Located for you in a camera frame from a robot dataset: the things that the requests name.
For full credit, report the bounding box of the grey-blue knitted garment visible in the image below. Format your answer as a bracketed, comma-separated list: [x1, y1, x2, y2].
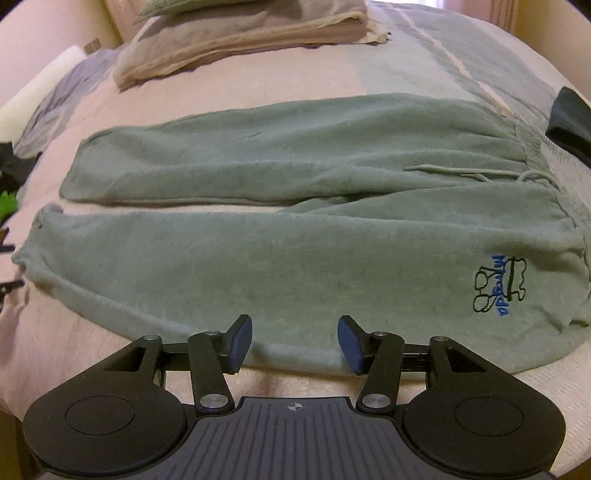
[11, 92, 591, 376]

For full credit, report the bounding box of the white cushion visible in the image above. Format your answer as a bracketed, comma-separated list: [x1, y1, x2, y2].
[0, 45, 88, 141]

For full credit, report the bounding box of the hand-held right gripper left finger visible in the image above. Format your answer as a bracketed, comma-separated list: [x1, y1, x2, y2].
[104, 315, 254, 414]

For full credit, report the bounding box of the grey-green ribbed pillow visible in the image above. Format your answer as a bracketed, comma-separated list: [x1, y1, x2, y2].
[134, 0, 259, 25]

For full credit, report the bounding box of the black object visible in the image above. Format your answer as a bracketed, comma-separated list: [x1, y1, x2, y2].
[0, 141, 42, 195]

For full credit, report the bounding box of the blue-grey patterned cloth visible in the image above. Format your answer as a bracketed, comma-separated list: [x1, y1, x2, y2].
[14, 48, 123, 158]

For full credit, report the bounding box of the green object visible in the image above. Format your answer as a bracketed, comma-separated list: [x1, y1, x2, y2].
[0, 191, 18, 224]

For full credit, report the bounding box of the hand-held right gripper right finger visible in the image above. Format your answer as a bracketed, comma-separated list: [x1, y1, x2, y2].
[338, 315, 485, 413]

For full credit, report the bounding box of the pale striped blanket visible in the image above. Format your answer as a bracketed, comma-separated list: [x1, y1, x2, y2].
[360, 0, 591, 195]

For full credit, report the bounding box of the black cloth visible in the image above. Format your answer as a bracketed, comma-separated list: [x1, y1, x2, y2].
[545, 87, 591, 168]

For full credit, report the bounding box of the pink bedspread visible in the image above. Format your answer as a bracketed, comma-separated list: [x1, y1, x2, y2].
[0, 28, 591, 478]

